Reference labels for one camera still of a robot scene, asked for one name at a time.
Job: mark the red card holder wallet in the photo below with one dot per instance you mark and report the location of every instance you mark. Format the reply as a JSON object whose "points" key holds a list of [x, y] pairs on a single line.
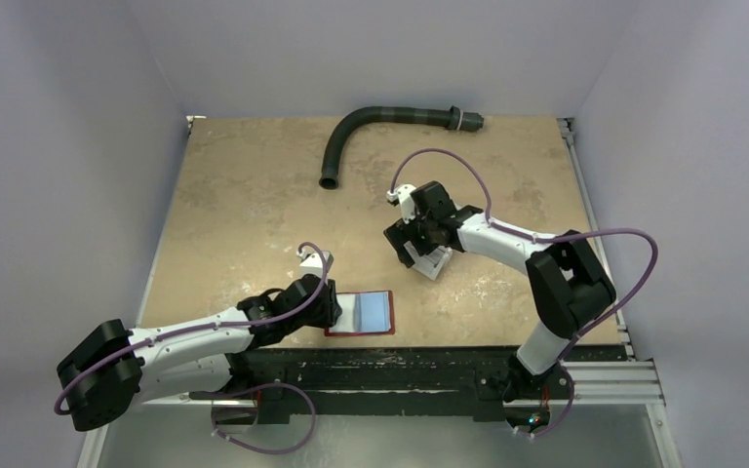
{"points": [[364, 313]]}

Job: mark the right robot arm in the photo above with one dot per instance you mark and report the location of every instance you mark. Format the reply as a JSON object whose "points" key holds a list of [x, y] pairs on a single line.
{"points": [[569, 285]]}

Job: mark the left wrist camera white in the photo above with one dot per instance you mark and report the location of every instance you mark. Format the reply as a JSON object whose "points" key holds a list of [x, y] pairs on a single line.
{"points": [[315, 263]]}

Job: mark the white plastic card box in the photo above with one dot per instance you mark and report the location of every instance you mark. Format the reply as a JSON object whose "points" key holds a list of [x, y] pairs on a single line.
{"points": [[431, 264]]}

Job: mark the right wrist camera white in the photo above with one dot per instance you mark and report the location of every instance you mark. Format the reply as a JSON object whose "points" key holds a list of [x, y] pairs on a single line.
{"points": [[401, 196]]}

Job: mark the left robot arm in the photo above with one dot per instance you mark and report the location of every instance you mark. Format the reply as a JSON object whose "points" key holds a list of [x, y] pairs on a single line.
{"points": [[113, 367]]}

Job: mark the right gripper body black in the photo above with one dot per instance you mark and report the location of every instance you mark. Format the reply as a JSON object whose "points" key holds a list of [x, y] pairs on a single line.
{"points": [[403, 240]]}

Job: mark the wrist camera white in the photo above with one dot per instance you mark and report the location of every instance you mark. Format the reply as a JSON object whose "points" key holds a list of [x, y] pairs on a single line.
{"points": [[401, 196], [315, 263]]}

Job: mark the black front table rail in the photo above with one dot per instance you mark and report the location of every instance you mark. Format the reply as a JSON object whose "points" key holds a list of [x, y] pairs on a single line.
{"points": [[470, 381]]}

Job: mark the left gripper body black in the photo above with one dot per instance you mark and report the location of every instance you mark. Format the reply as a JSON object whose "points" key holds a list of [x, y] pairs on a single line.
{"points": [[322, 316]]}

